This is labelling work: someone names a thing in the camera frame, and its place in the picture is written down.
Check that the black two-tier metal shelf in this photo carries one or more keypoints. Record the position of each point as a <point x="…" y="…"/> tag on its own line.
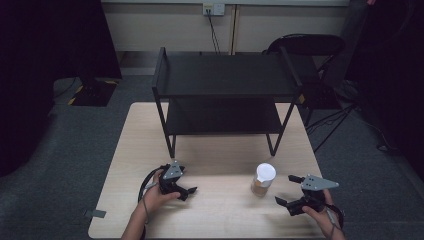
<point x="226" y="75"/>

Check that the grey tape strip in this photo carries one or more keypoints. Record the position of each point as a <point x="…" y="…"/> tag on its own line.
<point x="96" y="213"/>

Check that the clear jar with white lid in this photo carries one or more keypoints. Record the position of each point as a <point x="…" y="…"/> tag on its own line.
<point x="264" y="180"/>

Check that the dark curtain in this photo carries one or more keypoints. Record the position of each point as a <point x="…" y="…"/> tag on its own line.
<point x="393" y="73"/>

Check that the black tripod stand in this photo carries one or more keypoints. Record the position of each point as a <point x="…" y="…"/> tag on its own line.
<point x="330" y="128"/>

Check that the stand base with yellow-black tape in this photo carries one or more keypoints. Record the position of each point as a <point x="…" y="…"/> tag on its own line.
<point x="93" y="93"/>

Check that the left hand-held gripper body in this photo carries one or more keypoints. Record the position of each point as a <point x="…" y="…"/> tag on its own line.
<point x="172" y="172"/>

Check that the black chair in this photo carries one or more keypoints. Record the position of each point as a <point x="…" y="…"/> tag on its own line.
<point x="308" y="45"/>

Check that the person's left hand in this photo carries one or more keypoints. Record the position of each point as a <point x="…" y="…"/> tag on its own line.
<point x="156" y="197"/>

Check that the white wall socket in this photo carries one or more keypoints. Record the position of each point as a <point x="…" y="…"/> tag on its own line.
<point x="213" y="9"/>

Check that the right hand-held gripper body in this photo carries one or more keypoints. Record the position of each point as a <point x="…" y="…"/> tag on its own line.
<point x="313" y="196"/>

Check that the person's right hand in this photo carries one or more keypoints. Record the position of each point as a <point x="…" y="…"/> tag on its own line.
<point x="321" y="216"/>

